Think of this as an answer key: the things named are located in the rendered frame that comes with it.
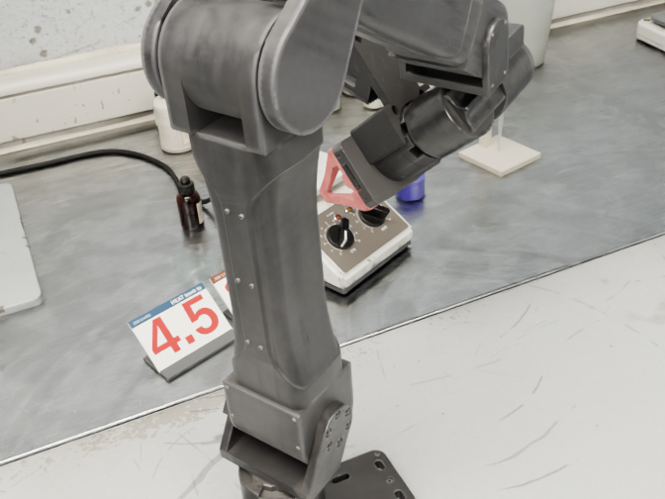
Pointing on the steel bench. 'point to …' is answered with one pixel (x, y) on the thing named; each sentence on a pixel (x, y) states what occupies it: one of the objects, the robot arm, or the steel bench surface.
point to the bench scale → (652, 31)
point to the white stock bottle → (179, 142)
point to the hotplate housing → (334, 277)
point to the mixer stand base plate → (15, 258)
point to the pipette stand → (500, 163)
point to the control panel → (369, 242)
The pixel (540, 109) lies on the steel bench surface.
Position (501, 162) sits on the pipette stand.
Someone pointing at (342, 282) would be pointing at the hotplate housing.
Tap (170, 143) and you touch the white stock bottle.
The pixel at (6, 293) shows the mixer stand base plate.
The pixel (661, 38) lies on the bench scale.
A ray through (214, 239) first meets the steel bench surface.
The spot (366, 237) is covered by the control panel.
